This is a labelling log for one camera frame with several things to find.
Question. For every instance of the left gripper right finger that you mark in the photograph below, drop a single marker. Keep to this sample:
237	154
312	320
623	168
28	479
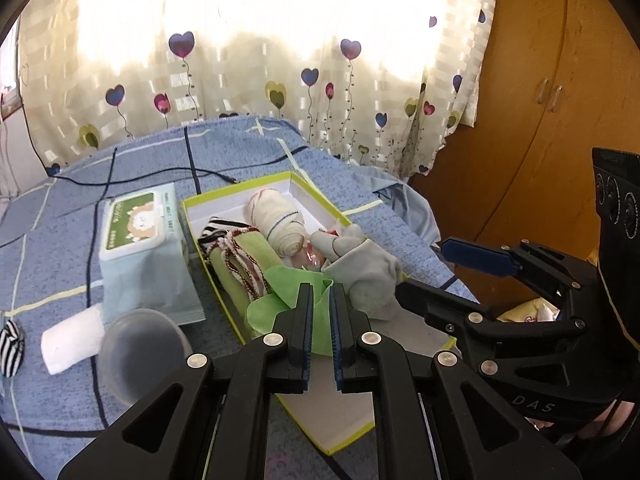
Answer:
434	417

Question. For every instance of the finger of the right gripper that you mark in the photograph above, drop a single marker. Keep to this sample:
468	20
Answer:
494	262

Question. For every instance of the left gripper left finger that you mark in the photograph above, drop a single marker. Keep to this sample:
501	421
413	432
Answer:
208	419

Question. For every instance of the grey knit glove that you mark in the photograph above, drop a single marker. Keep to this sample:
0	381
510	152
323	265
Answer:
367	272

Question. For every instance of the white towel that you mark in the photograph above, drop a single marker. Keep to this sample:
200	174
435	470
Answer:
73	340

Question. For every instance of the person right hand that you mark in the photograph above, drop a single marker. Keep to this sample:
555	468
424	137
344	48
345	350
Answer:
562	421

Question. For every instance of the translucent plastic lid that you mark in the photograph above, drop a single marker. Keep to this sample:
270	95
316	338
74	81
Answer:
138	351

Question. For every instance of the green rimmed white box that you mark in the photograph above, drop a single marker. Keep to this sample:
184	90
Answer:
331	420

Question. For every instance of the light blue garment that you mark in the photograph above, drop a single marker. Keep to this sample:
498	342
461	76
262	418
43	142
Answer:
409	205

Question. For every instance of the wet wipes pack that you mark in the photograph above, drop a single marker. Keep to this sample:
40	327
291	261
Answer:
144	258

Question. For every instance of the olive green rolled cloth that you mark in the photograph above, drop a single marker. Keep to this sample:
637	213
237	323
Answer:
257	245

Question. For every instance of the striped rolled cloth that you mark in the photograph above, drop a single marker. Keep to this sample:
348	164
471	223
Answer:
236	268

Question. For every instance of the brown wooden wardrobe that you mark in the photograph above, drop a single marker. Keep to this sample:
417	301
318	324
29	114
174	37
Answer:
559	78

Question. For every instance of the black white striped sock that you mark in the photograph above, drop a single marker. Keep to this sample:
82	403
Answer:
12	343

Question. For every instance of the cream rolled sock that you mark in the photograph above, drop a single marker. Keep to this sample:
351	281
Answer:
279	220

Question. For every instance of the heart pattern curtain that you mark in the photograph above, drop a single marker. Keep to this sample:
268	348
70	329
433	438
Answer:
372	82

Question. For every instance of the blue plaid bedsheet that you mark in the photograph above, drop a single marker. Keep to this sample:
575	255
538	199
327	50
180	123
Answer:
50	267

